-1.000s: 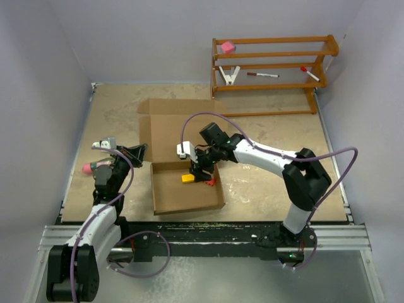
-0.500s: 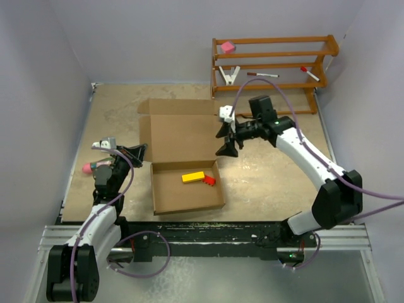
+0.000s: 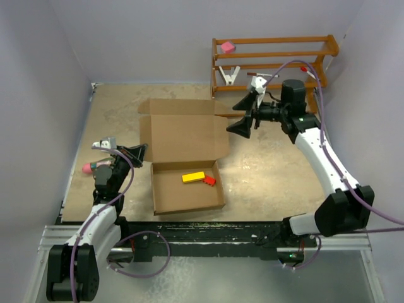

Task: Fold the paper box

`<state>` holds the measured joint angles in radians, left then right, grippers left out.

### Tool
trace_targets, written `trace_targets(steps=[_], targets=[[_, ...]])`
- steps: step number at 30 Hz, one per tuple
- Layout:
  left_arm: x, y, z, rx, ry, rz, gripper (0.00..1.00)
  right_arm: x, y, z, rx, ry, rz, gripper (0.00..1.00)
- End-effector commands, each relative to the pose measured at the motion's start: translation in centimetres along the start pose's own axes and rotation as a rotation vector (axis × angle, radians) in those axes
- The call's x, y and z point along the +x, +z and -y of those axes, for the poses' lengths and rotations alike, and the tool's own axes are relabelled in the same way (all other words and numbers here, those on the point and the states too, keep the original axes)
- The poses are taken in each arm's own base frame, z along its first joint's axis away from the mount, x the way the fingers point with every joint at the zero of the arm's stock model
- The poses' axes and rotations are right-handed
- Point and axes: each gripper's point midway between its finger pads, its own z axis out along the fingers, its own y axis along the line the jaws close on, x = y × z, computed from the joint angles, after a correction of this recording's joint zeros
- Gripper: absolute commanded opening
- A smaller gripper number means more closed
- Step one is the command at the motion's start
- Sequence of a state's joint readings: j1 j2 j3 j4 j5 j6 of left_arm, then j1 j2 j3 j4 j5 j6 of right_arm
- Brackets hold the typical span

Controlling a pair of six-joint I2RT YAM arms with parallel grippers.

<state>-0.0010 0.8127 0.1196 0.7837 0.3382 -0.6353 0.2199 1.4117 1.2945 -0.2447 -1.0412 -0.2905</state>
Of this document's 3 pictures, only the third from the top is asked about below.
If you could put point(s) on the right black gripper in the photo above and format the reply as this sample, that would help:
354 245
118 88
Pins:
243 127

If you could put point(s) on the brown-capped white marker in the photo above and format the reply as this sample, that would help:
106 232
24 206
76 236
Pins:
262 74

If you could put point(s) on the red-capped white marker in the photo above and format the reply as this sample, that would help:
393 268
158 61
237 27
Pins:
309 73

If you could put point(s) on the yellow toy block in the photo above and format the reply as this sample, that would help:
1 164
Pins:
193 177

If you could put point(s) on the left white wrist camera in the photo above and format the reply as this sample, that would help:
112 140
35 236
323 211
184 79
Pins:
106 144

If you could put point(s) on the white clamp tool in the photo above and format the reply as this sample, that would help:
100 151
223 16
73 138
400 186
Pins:
229 79

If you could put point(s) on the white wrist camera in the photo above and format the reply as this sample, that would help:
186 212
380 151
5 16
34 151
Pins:
258 84
106 144

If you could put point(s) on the brown cardboard box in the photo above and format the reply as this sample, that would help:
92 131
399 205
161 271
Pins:
185 136

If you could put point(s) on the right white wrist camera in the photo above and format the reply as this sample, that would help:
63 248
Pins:
258 84

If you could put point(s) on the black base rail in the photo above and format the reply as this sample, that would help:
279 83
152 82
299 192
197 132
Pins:
261 239

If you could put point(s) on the red toy brick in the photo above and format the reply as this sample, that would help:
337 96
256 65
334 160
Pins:
211 181

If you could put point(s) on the small pink green object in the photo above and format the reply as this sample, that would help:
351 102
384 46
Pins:
90 167

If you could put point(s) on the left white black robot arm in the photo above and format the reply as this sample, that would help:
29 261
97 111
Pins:
72 267

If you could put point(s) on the aluminium extrusion frame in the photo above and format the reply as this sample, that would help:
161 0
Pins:
62 230

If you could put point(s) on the pink eraser block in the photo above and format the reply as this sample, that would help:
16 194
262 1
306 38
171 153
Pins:
227 47

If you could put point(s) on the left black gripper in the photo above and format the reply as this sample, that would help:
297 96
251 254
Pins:
136 153

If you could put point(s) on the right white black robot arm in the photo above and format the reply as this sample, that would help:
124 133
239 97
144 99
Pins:
346 204

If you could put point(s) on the wooden three-tier rack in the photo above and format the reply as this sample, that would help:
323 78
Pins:
266 55

